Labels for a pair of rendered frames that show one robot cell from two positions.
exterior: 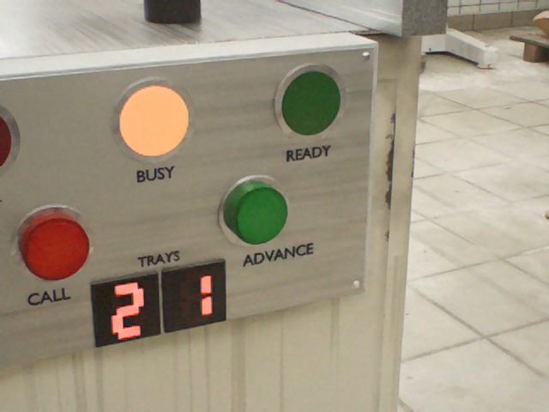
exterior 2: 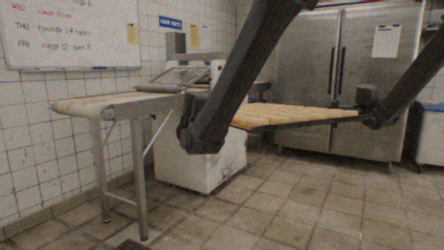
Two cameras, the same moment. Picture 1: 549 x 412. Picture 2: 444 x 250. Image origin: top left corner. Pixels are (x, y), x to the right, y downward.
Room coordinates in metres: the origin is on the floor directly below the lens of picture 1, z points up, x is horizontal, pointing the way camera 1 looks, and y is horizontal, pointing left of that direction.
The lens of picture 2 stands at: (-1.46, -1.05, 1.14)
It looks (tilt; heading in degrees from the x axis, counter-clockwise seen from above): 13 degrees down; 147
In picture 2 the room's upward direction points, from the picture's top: straight up
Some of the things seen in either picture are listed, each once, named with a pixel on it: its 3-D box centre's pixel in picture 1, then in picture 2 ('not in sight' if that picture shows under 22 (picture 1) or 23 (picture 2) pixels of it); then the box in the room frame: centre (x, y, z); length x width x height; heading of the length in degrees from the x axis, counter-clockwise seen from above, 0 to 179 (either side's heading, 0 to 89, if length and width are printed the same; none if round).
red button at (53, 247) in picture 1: (53, 245); not in sight; (0.37, 0.10, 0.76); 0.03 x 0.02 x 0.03; 115
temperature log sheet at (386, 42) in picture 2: not in sight; (386, 41); (-2.82, 1.70, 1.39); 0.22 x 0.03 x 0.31; 28
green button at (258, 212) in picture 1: (255, 212); not in sight; (0.42, 0.01, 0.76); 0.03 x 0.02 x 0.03; 115
